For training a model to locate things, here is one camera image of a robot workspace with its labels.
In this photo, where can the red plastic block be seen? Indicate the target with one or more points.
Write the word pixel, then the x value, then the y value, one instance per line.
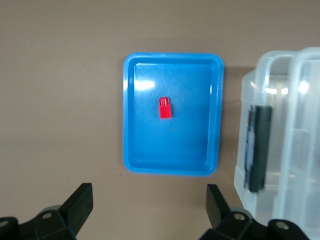
pixel 165 112

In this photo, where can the transparent ribbed plastic lid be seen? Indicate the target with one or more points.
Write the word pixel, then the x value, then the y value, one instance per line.
pixel 300 75

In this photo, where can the brown table mat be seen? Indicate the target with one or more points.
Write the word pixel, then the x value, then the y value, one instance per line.
pixel 50 75

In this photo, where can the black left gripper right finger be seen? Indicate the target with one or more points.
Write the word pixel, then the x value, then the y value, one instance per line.
pixel 217 210

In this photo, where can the blue plastic tray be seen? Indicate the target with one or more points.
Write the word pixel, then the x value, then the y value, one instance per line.
pixel 175 140

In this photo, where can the transparent plastic storage box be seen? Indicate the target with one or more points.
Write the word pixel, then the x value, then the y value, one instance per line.
pixel 246 95

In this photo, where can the black box latch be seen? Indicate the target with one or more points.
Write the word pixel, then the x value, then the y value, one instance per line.
pixel 261 150

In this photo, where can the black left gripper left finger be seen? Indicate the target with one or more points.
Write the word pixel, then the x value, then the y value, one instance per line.
pixel 77 207

